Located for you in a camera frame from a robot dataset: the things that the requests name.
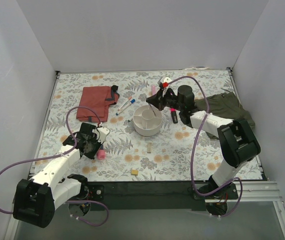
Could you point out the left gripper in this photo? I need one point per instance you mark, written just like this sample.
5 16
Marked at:
90 149

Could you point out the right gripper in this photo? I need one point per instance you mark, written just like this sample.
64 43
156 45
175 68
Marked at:
161 99

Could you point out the purple gel pen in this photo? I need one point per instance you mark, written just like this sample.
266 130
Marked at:
152 108

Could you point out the light pink highlighter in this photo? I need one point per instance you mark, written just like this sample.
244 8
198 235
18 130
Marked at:
153 90

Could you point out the pink clear pencil case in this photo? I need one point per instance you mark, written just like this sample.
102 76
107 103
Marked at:
101 154

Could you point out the pink black highlighter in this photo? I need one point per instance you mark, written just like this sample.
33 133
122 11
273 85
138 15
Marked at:
174 116

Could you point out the beige long eraser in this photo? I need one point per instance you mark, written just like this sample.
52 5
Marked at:
149 147

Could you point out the yellow small eraser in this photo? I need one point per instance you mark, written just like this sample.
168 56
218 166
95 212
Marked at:
134 172

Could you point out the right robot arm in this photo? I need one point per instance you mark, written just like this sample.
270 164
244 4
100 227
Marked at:
237 141

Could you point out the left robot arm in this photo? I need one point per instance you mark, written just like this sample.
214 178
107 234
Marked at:
36 199

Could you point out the blue cap white marker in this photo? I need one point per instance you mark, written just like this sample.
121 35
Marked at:
125 107

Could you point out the peach cap white marker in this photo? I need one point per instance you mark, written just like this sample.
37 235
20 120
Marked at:
126 102

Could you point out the white round divided organizer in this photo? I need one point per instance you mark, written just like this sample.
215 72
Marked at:
144 121

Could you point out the floral patterned table mat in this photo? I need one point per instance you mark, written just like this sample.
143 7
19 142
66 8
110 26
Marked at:
144 144

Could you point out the red folded cloth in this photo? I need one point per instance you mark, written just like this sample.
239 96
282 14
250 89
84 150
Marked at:
98 99

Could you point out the olive green folded cloth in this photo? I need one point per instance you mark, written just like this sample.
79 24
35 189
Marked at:
227 105

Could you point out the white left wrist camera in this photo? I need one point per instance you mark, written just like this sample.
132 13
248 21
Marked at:
103 132

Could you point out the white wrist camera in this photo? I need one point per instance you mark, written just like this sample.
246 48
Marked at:
164 82
103 132

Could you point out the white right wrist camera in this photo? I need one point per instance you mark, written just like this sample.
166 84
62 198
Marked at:
164 82

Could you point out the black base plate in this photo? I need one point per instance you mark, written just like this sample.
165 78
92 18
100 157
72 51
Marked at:
148 195

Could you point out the aluminium frame rail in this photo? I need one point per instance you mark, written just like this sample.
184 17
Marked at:
254 191

